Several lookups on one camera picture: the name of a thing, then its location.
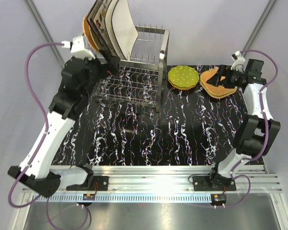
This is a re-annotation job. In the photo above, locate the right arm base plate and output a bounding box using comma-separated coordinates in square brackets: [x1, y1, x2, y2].
[192, 175, 237, 192]

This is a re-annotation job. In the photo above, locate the aluminium frame rail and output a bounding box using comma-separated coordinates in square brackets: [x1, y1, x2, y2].
[23, 165, 284, 204]

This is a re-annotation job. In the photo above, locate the stainless steel dish rack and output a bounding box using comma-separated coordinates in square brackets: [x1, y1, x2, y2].
[94, 25, 170, 112]

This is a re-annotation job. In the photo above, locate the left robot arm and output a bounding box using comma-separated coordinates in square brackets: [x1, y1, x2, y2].
[8, 49, 120, 197]

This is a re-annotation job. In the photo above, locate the yellow polka dot plate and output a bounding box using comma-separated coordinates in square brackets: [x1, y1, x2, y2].
[168, 81, 198, 90]

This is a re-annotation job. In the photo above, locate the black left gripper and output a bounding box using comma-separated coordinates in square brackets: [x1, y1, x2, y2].
[80, 47, 120, 98]

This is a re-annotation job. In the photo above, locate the woven wicker plate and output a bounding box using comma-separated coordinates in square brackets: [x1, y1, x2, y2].
[200, 68, 237, 92]
[207, 90, 237, 99]
[83, 16, 102, 54]

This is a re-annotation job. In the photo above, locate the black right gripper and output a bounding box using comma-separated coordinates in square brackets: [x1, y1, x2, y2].
[206, 65, 245, 89]

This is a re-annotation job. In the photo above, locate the green polka dot plate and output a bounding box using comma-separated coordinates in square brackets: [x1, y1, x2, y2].
[168, 66, 200, 86]

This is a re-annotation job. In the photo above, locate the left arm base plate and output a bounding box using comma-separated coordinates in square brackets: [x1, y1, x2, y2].
[66, 175, 109, 191]

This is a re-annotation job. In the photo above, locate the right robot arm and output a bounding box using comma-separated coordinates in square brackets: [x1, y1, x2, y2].
[207, 59, 281, 190]

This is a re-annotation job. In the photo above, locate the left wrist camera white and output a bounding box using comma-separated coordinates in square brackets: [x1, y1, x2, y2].
[61, 35, 96, 60]

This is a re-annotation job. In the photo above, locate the white square plate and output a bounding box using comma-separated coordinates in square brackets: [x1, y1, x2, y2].
[111, 0, 139, 60]

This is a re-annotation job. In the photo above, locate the fruit pattern square plate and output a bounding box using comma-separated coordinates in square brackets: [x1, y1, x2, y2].
[87, 0, 116, 55]

